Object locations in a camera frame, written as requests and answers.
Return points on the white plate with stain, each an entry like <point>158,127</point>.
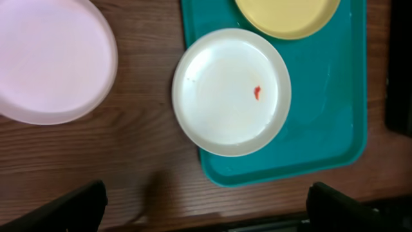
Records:
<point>231,92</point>

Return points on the yellow-green plate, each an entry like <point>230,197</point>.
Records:
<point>288,19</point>

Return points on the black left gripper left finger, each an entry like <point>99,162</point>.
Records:
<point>79,210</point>

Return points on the pale pink plate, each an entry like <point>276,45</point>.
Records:
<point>59,60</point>

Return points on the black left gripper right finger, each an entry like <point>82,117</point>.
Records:
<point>330,210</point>

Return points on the teal plastic tray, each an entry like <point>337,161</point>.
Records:
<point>327,123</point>

